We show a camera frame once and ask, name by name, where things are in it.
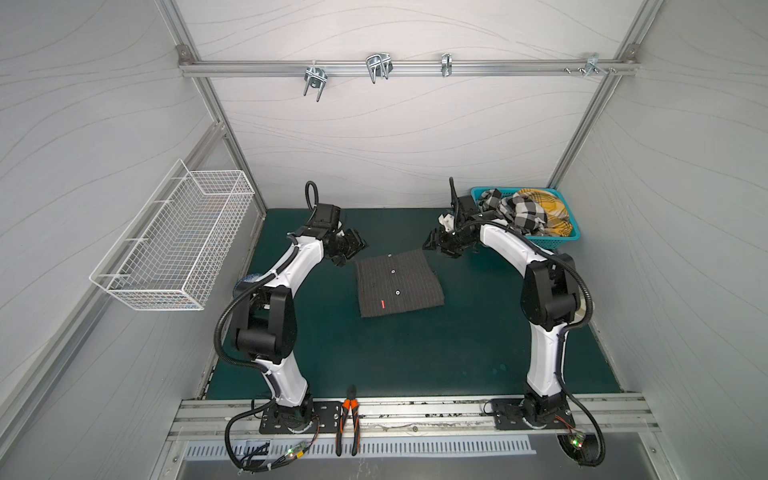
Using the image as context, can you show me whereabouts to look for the metal ring clip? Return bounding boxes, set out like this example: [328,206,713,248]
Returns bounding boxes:
[441,53,453,78]

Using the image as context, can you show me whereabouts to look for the yellow patterned shirt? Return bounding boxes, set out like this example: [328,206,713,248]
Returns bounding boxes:
[518,189,574,237]

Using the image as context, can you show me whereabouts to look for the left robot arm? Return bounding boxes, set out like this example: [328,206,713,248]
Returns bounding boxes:
[213,203,366,426]

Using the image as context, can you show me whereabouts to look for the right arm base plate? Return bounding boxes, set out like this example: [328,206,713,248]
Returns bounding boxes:
[490,395,575,431]

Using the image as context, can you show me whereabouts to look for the metal bracket hook right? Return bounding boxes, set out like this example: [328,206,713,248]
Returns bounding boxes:
[563,53,617,78]

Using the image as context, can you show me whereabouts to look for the metal clamp hook left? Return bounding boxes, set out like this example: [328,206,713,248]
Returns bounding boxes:
[303,65,328,102]

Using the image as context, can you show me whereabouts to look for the blue white ceramic plate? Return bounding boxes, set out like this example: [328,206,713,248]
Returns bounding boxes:
[234,274,261,290]

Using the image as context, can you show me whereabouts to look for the metal clamp hook middle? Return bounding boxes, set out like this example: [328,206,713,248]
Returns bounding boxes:
[365,52,393,84]

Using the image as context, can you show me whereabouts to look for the orange black pliers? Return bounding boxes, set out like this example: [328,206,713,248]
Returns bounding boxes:
[335,384,361,457]

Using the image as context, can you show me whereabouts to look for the teal plastic basket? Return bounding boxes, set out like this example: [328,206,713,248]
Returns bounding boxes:
[470,187,580,250]

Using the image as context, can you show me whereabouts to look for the white wire wall basket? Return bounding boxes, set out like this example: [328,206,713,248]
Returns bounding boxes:
[89,159,254,311]

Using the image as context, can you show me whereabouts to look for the aluminium crossbar rail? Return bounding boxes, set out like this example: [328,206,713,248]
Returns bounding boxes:
[179,56,641,78]

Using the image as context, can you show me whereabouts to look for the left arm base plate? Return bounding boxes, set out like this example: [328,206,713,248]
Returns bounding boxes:
[259,401,341,435]

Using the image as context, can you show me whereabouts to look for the metal clamp hook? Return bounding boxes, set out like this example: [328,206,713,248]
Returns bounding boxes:
[303,65,328,102]
[365,52,393,84]

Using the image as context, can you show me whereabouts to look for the grey pinstriped long sleeve shirt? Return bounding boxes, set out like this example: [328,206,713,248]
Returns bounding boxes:
[355,250,445,318]

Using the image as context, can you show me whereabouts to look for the black white checked shirt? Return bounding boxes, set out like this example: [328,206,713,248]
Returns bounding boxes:
[478,189,548,236]

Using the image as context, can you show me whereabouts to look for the left black cable bundle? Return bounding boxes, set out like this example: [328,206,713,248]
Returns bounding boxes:
[223,400,319,474]

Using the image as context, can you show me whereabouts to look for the white slotted vent strip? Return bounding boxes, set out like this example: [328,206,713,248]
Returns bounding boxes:
[184,434,537,461]

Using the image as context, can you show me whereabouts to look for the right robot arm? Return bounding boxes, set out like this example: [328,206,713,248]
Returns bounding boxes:
[423,192,593,428]

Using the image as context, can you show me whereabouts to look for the right black cable loop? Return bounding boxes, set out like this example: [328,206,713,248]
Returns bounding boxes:
[556,389,607,468]

